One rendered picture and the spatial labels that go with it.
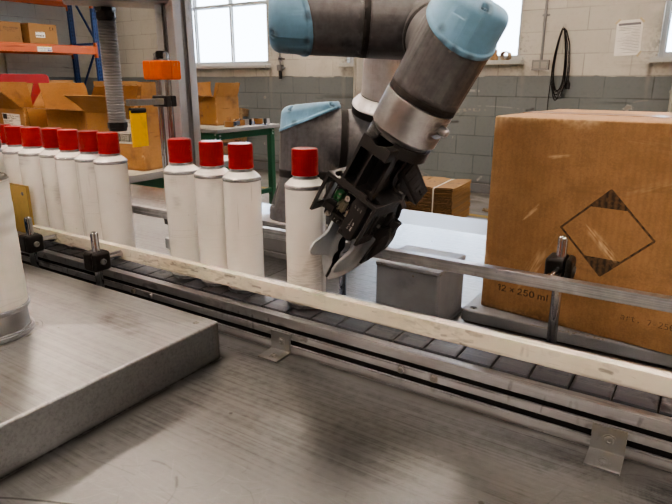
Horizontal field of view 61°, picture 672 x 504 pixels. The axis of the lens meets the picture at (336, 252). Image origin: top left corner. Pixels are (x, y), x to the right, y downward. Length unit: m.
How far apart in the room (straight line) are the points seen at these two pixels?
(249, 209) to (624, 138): 0.47
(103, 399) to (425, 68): 0.46
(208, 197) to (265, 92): 6.98
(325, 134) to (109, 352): 0.61
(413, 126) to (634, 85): 5.41
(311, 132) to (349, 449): 0.68
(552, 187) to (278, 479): 0.49
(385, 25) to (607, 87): 5.38
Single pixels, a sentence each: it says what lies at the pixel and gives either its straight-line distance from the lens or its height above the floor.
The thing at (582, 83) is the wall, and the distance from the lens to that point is 6.03.
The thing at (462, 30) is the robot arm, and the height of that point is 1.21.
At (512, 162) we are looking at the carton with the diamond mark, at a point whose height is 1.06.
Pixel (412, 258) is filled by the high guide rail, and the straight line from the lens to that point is 0.70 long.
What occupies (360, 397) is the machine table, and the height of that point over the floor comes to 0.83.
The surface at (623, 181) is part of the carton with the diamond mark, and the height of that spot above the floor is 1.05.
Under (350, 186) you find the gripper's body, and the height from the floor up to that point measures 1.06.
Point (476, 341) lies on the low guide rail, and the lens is 0.62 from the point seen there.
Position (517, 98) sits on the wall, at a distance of 6.18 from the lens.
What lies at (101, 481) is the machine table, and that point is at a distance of 0.58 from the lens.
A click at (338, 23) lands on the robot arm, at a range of 0.65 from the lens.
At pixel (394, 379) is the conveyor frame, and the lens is 0.67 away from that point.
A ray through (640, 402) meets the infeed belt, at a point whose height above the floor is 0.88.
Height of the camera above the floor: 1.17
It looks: 17 degrees down
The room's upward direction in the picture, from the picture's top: straight up
